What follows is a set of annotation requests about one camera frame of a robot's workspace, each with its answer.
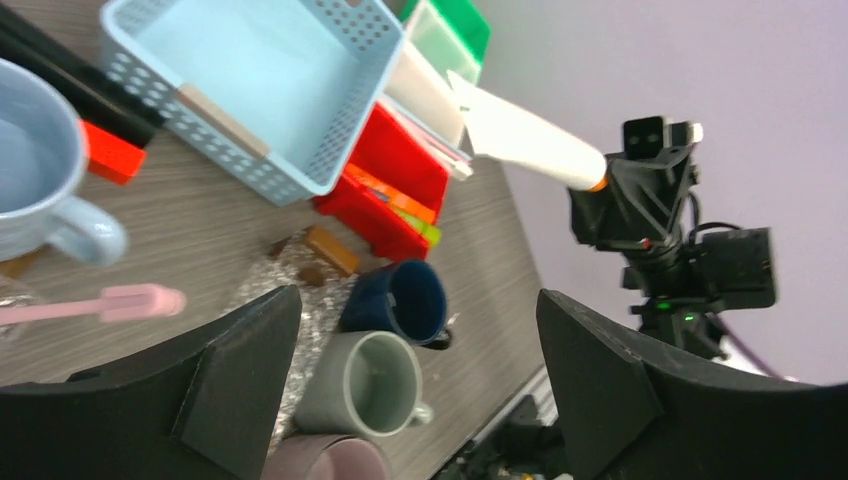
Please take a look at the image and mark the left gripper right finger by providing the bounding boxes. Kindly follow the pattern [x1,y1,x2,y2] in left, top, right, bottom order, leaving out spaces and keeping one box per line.
[536,289,847,479]

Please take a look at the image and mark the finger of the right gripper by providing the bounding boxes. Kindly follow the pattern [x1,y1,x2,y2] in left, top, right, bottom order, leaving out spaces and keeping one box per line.
[606,145,695,249]
[568,186,615,249]

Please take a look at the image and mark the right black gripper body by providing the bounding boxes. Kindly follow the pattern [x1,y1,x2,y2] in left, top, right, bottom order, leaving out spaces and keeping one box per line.
[622,225,777,360]

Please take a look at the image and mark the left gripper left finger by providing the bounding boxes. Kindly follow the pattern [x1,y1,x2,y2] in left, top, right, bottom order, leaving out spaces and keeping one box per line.
[1,286,302,479]

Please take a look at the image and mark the mauve mug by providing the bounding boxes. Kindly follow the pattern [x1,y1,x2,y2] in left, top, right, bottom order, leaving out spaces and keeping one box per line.
[261,435,393,480]

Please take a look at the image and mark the orange cap toothpaste tube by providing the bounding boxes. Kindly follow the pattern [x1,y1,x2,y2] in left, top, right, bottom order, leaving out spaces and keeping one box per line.
[447,71,607,192]

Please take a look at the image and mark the pink toothbrush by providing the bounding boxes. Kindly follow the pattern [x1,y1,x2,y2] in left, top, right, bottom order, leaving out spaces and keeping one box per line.
[1,284,187,326]

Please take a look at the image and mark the grey mug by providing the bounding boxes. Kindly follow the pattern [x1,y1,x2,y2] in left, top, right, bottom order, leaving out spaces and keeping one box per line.
[293,331,434,437]

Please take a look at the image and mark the green toothpaste tube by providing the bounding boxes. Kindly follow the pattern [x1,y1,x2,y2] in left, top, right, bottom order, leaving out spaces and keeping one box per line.
[392,207,442,247]

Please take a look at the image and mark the dark blue mug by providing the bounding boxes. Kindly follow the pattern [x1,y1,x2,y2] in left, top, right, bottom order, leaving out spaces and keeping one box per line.
[338,259,453,351]

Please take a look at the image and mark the light blue mug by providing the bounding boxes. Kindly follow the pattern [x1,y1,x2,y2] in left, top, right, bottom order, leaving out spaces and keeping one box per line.
[1,60,128,266]

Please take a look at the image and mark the clear acrylic toothbrush holder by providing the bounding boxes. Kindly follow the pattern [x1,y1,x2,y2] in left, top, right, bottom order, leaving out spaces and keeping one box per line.
[1,276,39,349]

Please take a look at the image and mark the clear textured oval tray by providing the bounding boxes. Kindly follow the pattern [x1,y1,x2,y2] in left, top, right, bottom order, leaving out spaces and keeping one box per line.
[224,259,357,452]

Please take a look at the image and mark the brown wooden oval tray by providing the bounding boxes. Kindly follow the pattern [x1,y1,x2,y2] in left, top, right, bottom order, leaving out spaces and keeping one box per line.
[0,247,47,279]

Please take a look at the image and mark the white plastic bin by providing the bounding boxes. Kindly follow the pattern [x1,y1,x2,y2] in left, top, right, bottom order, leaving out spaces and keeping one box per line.
[381,1,481,181]

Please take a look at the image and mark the red plastic bin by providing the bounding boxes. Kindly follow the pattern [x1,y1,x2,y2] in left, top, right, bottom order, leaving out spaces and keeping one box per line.
[313,104,449,261]

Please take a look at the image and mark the green plastic bin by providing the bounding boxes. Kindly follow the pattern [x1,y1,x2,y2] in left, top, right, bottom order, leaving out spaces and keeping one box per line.
[398,0,491,73]

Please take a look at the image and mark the red orange block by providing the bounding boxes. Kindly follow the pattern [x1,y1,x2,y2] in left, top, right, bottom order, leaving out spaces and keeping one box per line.
[81,120,147,185]

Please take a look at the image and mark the light blue plastic basket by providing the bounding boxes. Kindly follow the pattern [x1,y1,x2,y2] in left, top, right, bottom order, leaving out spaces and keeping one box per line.
[100,0,404,206]

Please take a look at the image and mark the black microphone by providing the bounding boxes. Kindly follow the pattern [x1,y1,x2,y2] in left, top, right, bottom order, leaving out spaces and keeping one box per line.
[1,5,165,148]

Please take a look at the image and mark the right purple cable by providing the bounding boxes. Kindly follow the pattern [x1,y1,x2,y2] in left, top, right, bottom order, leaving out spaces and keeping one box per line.
[718,317,790,382]

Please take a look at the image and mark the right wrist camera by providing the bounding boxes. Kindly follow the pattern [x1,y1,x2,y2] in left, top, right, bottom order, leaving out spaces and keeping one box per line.
[622,116,704,160]

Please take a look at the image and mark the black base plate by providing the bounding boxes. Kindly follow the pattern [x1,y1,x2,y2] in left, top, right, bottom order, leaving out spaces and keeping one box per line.
[432,394,572,480]

